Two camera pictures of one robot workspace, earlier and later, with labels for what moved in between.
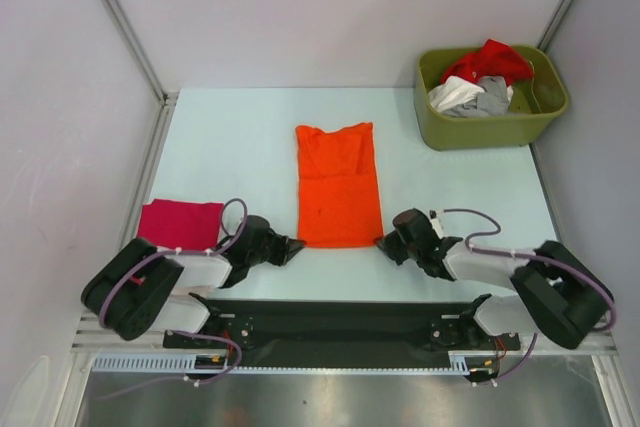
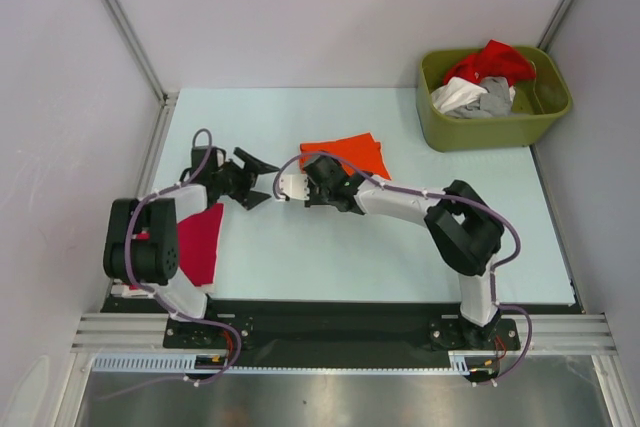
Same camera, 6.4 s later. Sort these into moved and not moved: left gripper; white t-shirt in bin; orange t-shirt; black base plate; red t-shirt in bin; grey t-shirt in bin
Moved: orange t-shirt; left gripper
Not moved: black base plate; red t-shirt in bin; white t-shirt in bin; grey t-shirt in bin
